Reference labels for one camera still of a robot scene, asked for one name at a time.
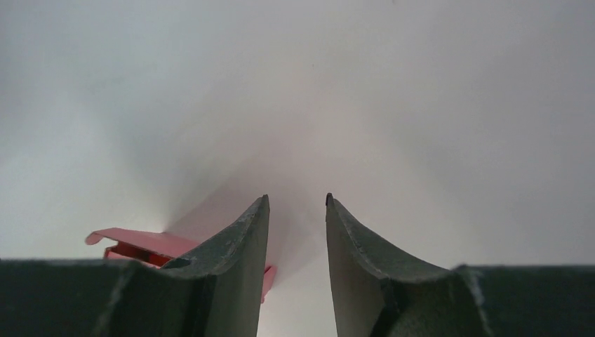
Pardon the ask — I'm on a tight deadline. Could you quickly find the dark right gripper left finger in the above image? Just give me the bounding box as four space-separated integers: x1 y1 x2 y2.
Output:
163 194 269 336

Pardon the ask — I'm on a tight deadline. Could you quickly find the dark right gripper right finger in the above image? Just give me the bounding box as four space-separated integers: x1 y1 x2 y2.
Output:
326 193 445 336

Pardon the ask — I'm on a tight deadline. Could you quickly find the pink cardboard box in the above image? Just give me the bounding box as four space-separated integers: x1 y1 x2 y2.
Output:
84 227 279 304

